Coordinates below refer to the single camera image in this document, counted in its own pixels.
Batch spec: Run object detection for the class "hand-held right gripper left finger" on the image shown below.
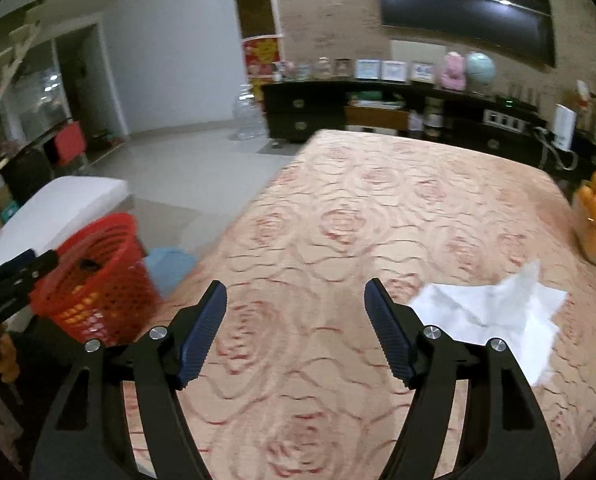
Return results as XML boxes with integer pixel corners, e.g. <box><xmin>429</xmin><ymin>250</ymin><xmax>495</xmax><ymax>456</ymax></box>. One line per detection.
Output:
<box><xmin>29</xmin><ymin>280</ymin><xmax>229</xmax><ymax>480</ymax></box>

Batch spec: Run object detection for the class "white tin can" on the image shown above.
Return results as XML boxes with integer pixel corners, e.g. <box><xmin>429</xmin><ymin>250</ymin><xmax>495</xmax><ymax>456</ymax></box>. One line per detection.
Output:
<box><xmin>424</xmin><ymin>97</ymin><xmax>445</xmax><ymax>128</ymax></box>

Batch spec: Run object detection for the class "wooden drawer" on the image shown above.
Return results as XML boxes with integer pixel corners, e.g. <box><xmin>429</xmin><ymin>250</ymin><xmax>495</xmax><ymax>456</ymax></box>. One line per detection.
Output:
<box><xmin>344</xmin><ymin>105</ymin><xmax>409</xmax><ymax>133</ymax></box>

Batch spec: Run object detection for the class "white wooden staircase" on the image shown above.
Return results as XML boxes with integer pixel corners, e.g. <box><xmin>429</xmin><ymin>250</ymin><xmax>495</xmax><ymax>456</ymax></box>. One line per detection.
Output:
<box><xmin>0</xmin><ymin>0</ymin><xmax>46</xmax><ymax>126</ymax></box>

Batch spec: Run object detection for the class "large clear water bottle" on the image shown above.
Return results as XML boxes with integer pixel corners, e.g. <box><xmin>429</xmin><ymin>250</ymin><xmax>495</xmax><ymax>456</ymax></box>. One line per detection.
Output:
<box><xmin>233</xmin><ymin>82</ymin><xmax>269</xmax><ymax>141</ymax></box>

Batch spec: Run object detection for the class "blue desk globe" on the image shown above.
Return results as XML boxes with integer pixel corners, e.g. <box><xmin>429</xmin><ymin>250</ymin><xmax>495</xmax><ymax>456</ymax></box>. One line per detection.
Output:
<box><xmin>464</xmin><ymin>51</ymin><xmax>496</xmax><ymax>93</ymax></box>

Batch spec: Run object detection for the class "white cushioned daybed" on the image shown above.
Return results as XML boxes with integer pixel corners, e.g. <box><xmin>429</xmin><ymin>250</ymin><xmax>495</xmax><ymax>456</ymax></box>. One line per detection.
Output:
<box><xmin>0</xmin><ymin>176</ymin><xmax>129</xmax><ymax>281</ymax></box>

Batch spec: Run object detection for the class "yellow foam net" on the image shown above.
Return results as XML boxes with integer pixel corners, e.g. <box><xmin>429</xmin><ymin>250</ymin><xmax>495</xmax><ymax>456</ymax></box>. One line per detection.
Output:
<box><xmin>55</xmin><ymin>282</ymin><xmax>103</xmax><ymax>333</ymax></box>

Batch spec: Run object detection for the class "red chair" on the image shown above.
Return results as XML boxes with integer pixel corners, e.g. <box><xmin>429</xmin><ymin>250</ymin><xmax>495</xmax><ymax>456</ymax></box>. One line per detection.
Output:
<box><xmin>54</xmin><ymin>121</ymin><xmax>87</xmax><ymax>166</ymax></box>

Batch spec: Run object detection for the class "rose patterned tablecloth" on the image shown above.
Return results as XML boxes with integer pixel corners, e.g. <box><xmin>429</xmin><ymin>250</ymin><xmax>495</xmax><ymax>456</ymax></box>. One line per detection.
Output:
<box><xmin>120</xmin><ymin>129</ymin><xmax>596</xmax><ymax>480</ymax></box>

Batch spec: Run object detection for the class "white upright device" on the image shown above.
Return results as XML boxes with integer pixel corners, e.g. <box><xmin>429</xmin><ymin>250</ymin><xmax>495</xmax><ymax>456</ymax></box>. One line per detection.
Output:
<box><xmin>552</xmin><ymin>104</ymin><xmax>577</xmax><ymax>151</ymax></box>

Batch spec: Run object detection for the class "white red doll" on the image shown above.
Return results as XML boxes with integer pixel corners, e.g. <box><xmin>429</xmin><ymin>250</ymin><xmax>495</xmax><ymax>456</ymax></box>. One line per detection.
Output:
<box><xmin>575</xmin><ymin>80</ymin><xmax>596</xmax><ymax>111</ymax></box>

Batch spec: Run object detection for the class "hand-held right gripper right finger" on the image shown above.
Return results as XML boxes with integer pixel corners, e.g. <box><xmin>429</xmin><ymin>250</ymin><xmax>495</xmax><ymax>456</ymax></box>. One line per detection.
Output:
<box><xmin>364</xmin><ymin>277</ymin><xmax>561</xmax><ymax>480</ymax></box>

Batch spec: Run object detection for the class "pink plush toy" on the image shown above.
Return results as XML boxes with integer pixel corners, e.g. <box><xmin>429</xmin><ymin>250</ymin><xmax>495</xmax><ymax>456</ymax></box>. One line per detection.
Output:
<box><xmin>440</xmin><ymin>52</ymin><xmax>466</xmax><ymax>91</ymax></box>

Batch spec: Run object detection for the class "red festive poster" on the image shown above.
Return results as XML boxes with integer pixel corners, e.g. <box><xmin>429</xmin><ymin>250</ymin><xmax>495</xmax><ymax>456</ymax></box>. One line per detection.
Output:
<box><xmin>242</xmin><ymin>34</ymin><xmax>285</xmax><ymax>92</ymax></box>

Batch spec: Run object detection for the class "green flat box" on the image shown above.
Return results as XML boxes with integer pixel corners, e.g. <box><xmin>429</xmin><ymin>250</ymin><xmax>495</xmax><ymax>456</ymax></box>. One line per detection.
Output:
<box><xmin>350</xmin><ymin>91</ymin><xmax>406</xmax><ymax>108</ymax></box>

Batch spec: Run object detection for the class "white socket panel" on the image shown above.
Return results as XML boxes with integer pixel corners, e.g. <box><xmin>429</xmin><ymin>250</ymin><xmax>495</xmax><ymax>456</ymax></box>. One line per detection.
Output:
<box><xmin>483</xmin><ymin>109</ymin><xmax>521</xmax><ymax>127</ymax></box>

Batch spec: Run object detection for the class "red mesh basket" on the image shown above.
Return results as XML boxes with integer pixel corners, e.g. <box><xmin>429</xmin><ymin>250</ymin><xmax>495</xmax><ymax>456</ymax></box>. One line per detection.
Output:
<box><xmin>29</xmin><ymin>212</ymin><xmax>163</xmax><ymax>348</ymax></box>

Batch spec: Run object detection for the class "dark chair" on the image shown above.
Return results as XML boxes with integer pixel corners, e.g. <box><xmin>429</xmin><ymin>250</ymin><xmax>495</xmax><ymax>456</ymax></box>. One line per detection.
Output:
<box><xmin>0</xmin><ymin>147</ymin><xmax>53</xmax><ymax>206</ymax></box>

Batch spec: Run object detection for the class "white cable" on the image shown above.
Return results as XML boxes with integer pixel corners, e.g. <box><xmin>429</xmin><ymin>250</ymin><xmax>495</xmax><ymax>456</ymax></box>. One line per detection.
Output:
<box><xmin>533</xmin><ymin>127</ymin><xmax>579</xmax><ymax>171</ymax></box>

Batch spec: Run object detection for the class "black flat television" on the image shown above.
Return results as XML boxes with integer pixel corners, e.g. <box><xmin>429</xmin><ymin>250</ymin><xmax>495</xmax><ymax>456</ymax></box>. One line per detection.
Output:
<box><xmin>373</xmin><ymin>0</ymin><xmax>556</xmax><ymax>68</ymax></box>

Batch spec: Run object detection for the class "person's left hand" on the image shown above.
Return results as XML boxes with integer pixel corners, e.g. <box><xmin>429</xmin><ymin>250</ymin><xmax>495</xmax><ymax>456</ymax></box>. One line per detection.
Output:
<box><xmin>0</xmin><ymin>332</ymin><xmax>21</xmax><ymax>383</ymax></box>

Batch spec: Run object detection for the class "blue cloth on floor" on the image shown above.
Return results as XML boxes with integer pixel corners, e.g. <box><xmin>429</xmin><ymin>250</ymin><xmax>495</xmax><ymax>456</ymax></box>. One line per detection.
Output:
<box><xmin>142</xmin><ymin>246</ymin><xmax>199</xmax><ymax>298</ymax></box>

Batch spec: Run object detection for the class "white tissue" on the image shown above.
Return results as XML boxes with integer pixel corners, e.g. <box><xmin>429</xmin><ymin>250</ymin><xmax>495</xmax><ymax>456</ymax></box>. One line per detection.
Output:
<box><xmin>408</xmin><ymin>259</ymin><xmax>569</xmax><ymax>388</ymax></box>

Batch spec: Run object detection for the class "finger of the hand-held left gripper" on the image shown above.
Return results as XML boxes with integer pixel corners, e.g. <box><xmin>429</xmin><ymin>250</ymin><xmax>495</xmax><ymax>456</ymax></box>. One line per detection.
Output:
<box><xmin>0</xmin><ymin>251</ymin><xmax>36</xmax><ymax>283</ymax></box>
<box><xmin>5</xmin><ymin>249</ymin><xmax>59</xmax><ymax>288</ymax></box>

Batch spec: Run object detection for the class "black television cabinet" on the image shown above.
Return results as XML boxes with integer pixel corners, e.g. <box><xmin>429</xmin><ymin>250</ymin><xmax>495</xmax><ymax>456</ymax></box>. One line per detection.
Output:
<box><xmin>260</xmin><ymin>80</ymin><xmax>596</xmax><ymax>171</ymax></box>

